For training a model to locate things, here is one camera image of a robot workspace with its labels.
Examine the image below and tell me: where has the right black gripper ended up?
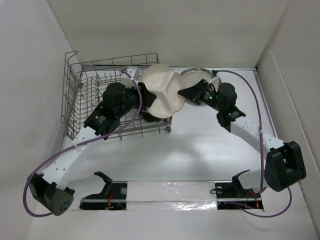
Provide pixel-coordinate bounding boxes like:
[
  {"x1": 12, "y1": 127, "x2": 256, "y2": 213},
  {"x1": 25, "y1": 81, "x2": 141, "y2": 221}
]
[{"x1": 176, "y1": 79, "x2": 224, "y2": 113}]

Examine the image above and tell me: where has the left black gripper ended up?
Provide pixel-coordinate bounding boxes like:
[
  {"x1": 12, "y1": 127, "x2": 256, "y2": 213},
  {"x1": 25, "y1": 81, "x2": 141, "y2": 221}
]
[{"x1": 116, "y1": 81, "x2": 156, "y2": 119}]

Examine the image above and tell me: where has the speckled round plate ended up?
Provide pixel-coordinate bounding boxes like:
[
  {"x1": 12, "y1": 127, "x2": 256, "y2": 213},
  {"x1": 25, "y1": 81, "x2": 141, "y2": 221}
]
[{"x1": 180, "y1": 67, "x2": 214, "y2": 106}]

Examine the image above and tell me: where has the cream plate brown rim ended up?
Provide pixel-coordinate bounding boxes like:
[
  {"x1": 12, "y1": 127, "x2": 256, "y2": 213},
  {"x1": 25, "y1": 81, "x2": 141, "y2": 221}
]
[{"x1": 140, "y1": 111, "x2": 162, "y2": 123}]

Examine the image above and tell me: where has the cream divided dish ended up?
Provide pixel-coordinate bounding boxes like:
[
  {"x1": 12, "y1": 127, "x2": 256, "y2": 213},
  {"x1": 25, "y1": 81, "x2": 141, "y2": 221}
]
[{"x1": 140, "y1": 64, "x2": 186, "y2": 119}]

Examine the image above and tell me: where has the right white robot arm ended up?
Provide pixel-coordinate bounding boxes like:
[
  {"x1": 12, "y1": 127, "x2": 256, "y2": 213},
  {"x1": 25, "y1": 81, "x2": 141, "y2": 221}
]
[{"x1": 178, "y1": 79, "x2": 307, "y2": 197}]

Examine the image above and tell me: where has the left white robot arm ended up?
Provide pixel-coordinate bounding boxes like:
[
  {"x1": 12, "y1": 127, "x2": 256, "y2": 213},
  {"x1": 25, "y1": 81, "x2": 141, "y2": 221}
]
[{"x1": 22, "y1": 81, "x2": 157, "y2": 218}]

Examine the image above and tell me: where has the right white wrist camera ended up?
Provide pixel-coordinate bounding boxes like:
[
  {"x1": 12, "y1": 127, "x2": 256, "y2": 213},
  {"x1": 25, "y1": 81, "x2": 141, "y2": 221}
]
[{"x1": 209, "y1": 70, "x2": 222, "y2": 90}]

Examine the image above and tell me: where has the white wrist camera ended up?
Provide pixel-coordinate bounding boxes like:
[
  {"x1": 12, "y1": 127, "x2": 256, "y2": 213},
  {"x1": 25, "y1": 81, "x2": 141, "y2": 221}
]
[
  {"x1": 120, "y1": 66, "x2": 139, "y2": 87},
  {"x1": 209, "y1": 70, "x2": 222, "y2": 90}
]

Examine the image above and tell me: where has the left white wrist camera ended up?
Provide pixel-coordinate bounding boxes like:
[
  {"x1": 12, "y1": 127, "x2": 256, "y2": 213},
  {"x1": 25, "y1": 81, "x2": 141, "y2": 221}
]
[{"x1": 120, "y1": 66, "x2": 139, "y2": 87}]

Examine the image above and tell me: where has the grey wire dish rack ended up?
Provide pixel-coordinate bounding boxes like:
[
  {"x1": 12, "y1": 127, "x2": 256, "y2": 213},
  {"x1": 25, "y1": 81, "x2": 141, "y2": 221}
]
[{"x1": 60, "y1": 51, "x2": 160, "y2": 140}]

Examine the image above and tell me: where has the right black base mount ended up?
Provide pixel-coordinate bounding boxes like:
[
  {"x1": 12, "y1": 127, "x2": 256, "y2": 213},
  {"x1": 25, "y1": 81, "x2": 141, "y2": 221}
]
[{"x1": 210, "y1": 170, "x2": 264, "y2": 210}]

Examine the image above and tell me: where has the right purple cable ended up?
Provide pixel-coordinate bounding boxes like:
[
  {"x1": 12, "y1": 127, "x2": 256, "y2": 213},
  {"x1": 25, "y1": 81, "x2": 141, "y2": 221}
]
[{"x1": 212, "y1": 69, "x2": 293, "y2": 218}]

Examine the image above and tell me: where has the purple cable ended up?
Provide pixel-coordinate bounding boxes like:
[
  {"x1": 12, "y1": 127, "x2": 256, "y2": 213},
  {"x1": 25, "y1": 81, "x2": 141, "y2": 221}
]
[
  {"x1": 212, "y1": 69, "x2": 293, "y2": 218},
  {"x1": 22, "y1": 68, "x2": 144, "y2": 217}
]

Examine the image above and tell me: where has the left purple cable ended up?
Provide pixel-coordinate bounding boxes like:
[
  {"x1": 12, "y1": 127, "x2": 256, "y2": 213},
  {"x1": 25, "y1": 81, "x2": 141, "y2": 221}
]
[{"x1": 22, "y1": 68, "x2": 144, "y2": 217}]

